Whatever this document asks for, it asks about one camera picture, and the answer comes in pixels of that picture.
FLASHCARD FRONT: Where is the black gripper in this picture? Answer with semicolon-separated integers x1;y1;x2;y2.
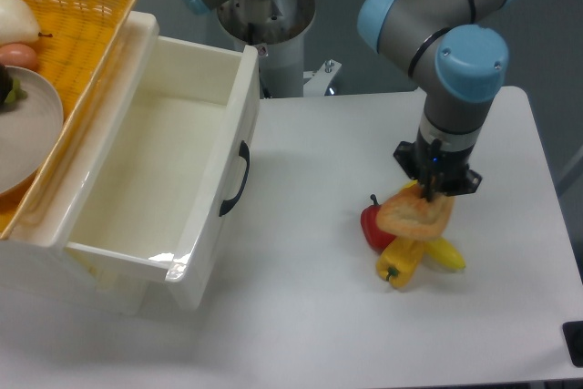
394;138;482;202

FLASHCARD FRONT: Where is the triangle bread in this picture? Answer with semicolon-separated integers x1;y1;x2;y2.
374;184;455;241

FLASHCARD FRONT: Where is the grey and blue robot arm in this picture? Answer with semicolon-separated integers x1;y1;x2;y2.
183;0;513;200

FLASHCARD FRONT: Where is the yellow banana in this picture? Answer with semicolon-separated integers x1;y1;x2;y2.
403;181;465;271

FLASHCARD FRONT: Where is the red bell pepper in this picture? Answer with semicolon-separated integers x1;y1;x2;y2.
360;194;396;253

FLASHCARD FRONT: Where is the yellow bell pepper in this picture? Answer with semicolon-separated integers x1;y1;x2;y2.
375;237;424;289

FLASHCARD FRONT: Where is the black object at table edge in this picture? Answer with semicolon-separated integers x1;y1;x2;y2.
562;321;583;368

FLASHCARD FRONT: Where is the white plastic drawer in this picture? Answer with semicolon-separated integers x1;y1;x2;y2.
1;12;260;313

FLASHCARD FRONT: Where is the yellow woven basket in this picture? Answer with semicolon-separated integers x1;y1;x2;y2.
1;0;137;239

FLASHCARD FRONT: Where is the grey plate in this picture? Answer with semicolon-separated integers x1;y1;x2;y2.
1;67;64;195

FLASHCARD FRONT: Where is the dark eggplant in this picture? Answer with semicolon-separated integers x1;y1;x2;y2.
0;65;27;106

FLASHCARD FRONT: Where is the pink peach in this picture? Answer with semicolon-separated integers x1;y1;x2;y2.
0;43;38;70

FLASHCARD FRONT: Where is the black drawer handle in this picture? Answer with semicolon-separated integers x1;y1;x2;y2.
219;140;251;217

